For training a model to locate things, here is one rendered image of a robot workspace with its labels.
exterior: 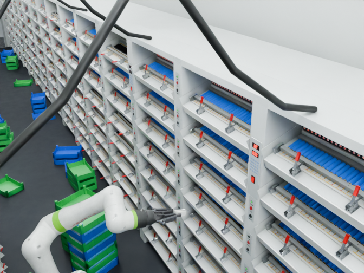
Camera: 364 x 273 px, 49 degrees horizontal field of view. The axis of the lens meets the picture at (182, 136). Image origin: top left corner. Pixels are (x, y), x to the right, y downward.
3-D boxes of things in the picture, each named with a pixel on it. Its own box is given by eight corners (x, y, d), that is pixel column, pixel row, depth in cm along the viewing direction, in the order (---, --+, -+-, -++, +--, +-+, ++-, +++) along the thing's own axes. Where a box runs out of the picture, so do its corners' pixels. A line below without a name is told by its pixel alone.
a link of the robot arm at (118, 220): (105, 238, 190) (112, 231, 182) (100, 213, 195) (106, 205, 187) (132, 233, 197) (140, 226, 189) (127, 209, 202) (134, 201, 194)
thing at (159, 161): (177, 192, 256) (170, 177, 248) (140, 154, 304) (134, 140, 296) (203, 175, 261) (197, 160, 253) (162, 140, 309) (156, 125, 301)
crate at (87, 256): (85, 261, 288) (84, 253, 284) (68, 249, 299) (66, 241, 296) (116, 239, 309) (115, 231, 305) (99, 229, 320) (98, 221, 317)
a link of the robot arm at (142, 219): (138, 214, 190) (131, 205, 197) (135, 235, 194) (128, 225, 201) (150, 213, 193) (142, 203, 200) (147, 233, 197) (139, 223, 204)
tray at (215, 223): (244, 260, 200) (239, 249, 195) (185, 200, 249) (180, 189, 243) (274, 237, 205) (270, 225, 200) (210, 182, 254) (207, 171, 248)
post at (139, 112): (144, 242, 341) (131, 36, 265) (140, 236, 348) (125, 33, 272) (165, 235, 349) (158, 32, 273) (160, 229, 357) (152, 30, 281)
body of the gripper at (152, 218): (140, 219, 203) (156, 217, 208) (147, 229, 196) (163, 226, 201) (142, 207, 200) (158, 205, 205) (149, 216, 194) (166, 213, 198)
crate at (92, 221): (82, 235, 277) (80, 226, 274) (64, 223, 289) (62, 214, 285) (114, 214, 298) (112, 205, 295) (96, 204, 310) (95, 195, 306)
